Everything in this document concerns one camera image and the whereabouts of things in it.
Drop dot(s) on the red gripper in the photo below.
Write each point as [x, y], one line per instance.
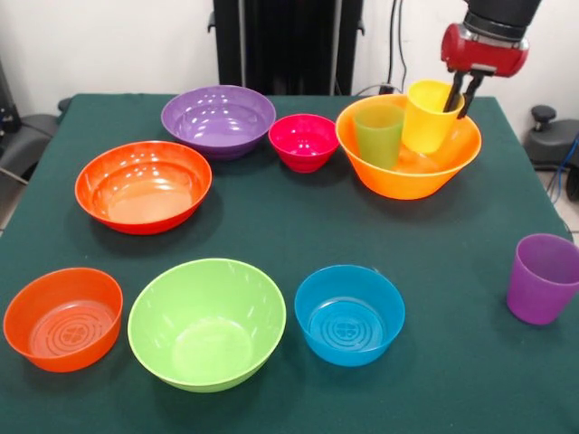
[484, 54]

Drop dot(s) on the yellow cup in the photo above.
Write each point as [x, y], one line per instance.
[425, 126]

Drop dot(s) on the green cup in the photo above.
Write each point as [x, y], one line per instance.
[377, 142]

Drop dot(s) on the large orange bowl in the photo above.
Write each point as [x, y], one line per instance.
[407, 181]

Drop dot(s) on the pink bowl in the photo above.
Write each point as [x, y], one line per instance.
[303, 144]

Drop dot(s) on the purple cup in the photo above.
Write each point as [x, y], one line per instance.
[538, 294]

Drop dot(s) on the dark green table cloth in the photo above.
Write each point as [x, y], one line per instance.
[280, 253]

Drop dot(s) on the purple bowl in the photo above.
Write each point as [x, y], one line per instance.
[217, 122]

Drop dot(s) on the blue bowl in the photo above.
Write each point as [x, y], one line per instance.
[348, 325]

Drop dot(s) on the wide red bowl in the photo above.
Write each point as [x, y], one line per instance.
[140, 194]

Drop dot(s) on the green bowl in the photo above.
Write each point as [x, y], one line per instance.
[203, 334]

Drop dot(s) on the small orange bowl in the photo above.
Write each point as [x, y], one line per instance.
[63, 325]

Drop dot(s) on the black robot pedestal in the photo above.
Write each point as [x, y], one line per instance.
[289, 45]

